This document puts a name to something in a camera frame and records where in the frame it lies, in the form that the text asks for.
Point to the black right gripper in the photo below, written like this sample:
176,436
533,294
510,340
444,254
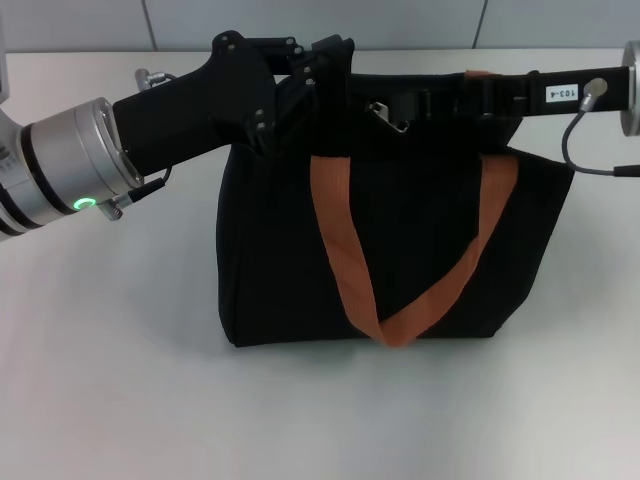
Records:
535,97

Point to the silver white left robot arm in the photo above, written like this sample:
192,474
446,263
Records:
60,160

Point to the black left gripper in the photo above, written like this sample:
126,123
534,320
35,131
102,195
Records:
200,110

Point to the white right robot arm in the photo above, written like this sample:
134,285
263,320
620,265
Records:
632,75

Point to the silver zipper pull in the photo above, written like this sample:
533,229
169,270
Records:
387,117

